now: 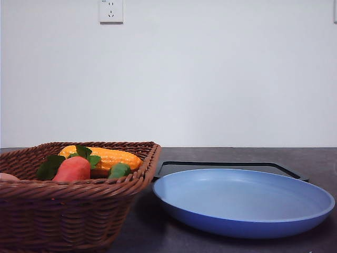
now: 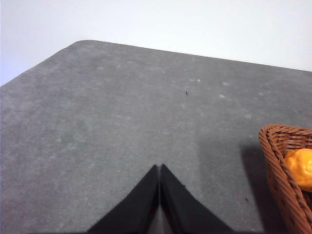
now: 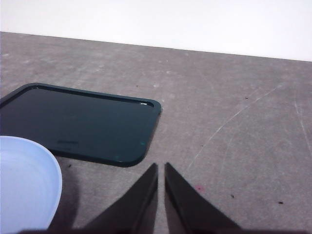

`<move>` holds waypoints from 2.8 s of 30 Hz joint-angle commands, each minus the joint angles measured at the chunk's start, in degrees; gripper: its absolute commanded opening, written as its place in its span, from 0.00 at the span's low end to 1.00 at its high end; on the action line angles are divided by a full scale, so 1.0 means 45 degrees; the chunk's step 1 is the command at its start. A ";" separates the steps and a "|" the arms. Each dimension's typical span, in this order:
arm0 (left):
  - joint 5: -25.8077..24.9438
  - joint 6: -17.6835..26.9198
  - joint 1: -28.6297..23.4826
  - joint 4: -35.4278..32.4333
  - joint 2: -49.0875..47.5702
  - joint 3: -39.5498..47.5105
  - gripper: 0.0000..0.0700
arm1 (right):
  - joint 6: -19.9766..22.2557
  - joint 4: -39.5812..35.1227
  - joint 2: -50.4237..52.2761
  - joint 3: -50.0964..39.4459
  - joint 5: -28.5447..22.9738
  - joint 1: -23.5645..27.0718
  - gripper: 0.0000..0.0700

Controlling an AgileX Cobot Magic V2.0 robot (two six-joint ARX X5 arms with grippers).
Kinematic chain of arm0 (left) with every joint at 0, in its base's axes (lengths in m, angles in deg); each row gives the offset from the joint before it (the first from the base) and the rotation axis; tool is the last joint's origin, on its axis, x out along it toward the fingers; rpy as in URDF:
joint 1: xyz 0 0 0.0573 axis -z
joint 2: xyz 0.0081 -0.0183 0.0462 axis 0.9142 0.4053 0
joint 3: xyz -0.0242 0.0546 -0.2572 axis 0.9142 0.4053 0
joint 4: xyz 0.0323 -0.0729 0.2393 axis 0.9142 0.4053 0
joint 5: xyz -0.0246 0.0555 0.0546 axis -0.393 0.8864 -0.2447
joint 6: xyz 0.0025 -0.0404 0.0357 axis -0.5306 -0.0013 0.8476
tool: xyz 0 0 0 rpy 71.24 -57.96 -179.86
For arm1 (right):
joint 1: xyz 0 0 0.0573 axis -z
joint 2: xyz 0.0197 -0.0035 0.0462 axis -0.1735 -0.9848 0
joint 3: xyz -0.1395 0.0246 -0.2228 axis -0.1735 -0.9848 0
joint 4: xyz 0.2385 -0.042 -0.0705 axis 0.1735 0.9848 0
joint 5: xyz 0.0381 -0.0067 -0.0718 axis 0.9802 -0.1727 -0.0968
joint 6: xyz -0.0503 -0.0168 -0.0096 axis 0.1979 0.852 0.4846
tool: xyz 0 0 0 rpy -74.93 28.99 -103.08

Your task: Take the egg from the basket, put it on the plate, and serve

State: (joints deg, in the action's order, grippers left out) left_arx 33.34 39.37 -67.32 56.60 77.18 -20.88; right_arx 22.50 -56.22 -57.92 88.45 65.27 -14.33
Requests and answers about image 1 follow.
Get blue round plate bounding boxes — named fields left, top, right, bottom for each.
left=153, top=169, right=335, bottom=239

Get brown egg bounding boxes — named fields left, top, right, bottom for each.
left=0, top=173, right=20, bottom=182

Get brown wicker basket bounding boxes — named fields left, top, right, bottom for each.
left=0, top=141, right=162, bottom=253

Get black serving tray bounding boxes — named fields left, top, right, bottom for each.
left=153, top=161, right=309, bottom=182

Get green chili pepper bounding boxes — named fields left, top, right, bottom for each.
left=108, top=162, right=131, bottom=179

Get yellow corn cob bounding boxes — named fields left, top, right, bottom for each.
left=58, top=145, right=143, bottom=170

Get green carrot leaves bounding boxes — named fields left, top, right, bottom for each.
left=38, top=145, right=102, bottom=180

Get white wall power socket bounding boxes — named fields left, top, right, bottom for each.
left=100, top=0, right=123, bottom=25

